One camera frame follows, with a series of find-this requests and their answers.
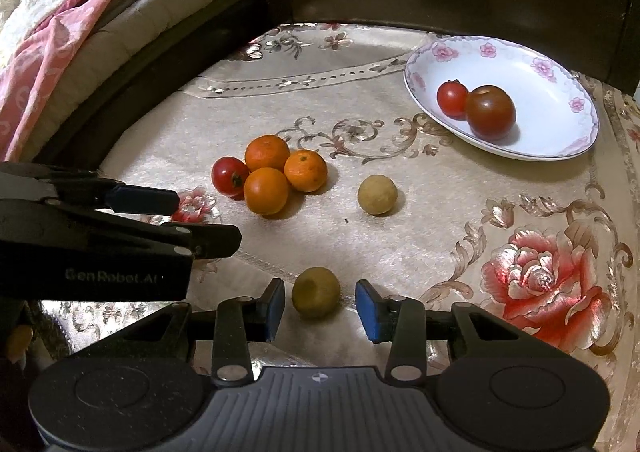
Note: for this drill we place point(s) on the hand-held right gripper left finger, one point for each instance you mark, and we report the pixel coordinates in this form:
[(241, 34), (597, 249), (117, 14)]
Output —
[(274, 308)]

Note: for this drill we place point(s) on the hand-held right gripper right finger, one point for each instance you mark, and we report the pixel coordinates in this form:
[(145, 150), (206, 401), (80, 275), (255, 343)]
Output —
[(367, 313)]

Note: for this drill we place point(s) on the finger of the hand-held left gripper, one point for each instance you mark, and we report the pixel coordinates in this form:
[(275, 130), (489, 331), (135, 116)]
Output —
[(215, 241), (147, 200)]

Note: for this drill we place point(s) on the yellowish round fruit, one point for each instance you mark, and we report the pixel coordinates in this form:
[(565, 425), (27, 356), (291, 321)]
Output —
[(377, 194), (316, 292)]

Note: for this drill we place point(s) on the red cherry tomato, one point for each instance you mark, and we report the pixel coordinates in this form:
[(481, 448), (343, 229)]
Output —
[(226, 175), (452, 100)]

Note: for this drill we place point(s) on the orange tomato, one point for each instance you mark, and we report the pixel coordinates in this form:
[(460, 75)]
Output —
[(266, 191), (267, 152), (306, 171)]

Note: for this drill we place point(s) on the orange tomato top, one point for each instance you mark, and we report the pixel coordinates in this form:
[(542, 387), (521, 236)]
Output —
[(267, 152)]

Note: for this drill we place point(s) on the white floral plate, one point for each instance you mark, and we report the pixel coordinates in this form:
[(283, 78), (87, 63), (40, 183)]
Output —
[(542, 97)]

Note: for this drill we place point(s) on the beige floral tablecloth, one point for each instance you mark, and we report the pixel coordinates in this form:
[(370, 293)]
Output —
[(425, 242)]

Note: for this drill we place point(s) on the pink patterned blanket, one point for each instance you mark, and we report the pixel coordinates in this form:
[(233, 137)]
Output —
[(45, 67)]

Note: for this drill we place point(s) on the large dark red tomato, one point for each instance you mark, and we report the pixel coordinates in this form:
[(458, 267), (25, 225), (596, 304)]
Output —
[(490, 113)]

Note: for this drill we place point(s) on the dark wooden bed frame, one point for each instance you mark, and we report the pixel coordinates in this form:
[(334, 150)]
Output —
[(150, 82)]

